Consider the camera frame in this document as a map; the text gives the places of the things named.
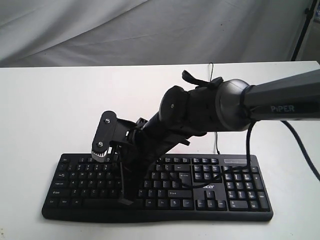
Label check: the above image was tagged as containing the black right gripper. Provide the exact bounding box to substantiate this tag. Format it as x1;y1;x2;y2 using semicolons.
109;117;190;206

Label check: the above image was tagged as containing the dark grey Piper robot arm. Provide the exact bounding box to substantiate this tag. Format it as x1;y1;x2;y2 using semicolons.
117;70;320;205

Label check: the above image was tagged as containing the black Acer keyboard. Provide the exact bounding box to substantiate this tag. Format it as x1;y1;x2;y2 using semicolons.
41;153;273;223

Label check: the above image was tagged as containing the white backdrop sheet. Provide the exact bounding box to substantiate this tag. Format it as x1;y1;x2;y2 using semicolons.
0;0;313;67

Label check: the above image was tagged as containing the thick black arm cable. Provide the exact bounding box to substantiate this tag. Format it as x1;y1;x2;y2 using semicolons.
182;119;320;190

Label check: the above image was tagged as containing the thin black keyboard cable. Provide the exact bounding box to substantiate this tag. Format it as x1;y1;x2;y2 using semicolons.
206;61;222;156

